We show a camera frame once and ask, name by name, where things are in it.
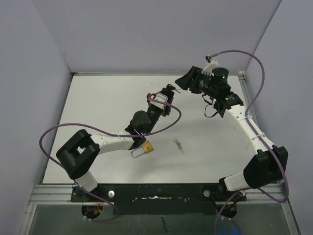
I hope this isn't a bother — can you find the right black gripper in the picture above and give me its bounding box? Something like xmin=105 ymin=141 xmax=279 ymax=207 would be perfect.
xmin=176 ymin=66 xmax=217 ymax=97

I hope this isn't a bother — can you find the brass padlock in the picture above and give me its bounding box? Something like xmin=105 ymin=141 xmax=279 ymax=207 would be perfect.
xmin=131 ymin=141 xmax=154 ymax=158

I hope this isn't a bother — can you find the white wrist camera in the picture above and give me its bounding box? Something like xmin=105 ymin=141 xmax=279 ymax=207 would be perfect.
xmin=147 ymin=93 xmax=168 ymax=110
xmin=201 ymin=56 xmax=219 ymax=75

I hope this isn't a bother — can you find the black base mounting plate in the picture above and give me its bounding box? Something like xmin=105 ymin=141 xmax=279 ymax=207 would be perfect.
xmin=70 ymin=183 xmax=246 ymax=218

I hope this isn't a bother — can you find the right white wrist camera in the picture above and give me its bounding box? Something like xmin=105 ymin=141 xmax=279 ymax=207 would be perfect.
xmin=201 ymin=56 xmax=219 ymax=75

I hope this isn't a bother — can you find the small silver key pair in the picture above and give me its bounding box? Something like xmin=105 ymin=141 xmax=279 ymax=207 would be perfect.
xmin=174 ymin=139 xmax=183 ymax=153

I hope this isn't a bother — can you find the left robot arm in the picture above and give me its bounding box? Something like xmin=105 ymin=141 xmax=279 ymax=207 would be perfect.
xmin=56 ymin=93 xmax=174 ymax=201

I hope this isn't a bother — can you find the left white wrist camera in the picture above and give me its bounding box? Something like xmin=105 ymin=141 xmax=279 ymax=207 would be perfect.
xmin=147 ymin=93 xmax=168 ymax=110

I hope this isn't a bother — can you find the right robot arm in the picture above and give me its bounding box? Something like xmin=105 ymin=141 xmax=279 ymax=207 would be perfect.
xmin=175 ymin=66 xmax=288 ymax=200

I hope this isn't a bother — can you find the black padlock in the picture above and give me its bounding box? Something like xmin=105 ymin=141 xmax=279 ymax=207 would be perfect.
xmin=161 ymin=87 xmax=175 ymax=99

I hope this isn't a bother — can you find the aluminium frame rail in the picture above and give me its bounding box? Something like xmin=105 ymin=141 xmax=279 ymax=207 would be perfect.
xmin=28 ymin=184 xmax=285 ymax=205

